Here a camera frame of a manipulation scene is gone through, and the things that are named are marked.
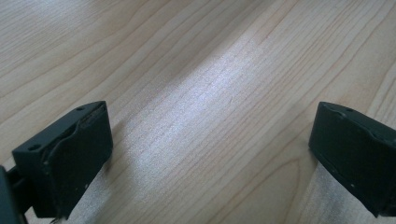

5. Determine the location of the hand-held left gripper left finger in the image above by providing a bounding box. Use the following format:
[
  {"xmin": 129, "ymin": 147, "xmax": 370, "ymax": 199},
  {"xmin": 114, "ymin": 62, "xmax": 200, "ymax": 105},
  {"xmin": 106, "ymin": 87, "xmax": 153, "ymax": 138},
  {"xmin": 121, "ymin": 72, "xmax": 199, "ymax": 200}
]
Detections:
[{"xmin": 11, "ymin": 100, "xmax": 114, "ymax": 220}]

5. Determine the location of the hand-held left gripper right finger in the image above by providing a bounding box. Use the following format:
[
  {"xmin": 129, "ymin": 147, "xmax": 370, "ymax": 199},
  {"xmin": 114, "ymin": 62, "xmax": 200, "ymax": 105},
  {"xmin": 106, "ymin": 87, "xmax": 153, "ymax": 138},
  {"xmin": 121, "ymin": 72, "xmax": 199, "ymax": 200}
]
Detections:
[{"xmin": 307, "ymin": 101, "xmax": 396, "ymax": 218}]

